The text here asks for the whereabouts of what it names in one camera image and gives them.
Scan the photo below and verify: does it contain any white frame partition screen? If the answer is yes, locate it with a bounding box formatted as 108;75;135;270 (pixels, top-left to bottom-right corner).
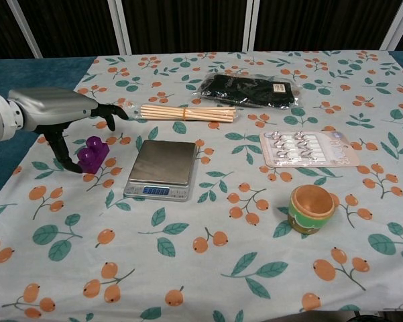
0;0;403;58

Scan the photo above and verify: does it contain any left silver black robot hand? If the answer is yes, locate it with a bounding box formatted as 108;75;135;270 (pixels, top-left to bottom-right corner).
6;87;129;174

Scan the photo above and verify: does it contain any black fabric in plastic bag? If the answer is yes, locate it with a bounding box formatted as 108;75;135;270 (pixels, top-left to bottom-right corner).
198;74;303;110

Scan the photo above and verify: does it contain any purple toy building block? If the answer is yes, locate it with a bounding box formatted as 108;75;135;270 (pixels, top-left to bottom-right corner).
76;136;111;174

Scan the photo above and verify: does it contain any teal table cover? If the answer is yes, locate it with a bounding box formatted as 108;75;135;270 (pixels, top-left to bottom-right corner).
0;55;98;209

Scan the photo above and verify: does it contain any green wooden cup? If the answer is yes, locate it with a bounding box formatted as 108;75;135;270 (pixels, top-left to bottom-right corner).
287;184;336;237

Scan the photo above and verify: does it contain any silver digital kitchen scale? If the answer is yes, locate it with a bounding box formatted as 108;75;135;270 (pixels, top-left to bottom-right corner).
123;140;196;203

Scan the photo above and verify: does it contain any bundle of wooden sticks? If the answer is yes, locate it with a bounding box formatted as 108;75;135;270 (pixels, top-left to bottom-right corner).
139;104;238;123

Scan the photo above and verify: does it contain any floral fruit print tablecloth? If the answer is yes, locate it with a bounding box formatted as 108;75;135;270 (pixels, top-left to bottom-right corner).
0;49;403;322

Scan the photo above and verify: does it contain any card of metal hooks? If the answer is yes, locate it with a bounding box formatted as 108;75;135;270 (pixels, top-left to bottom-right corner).
259;130;361;168

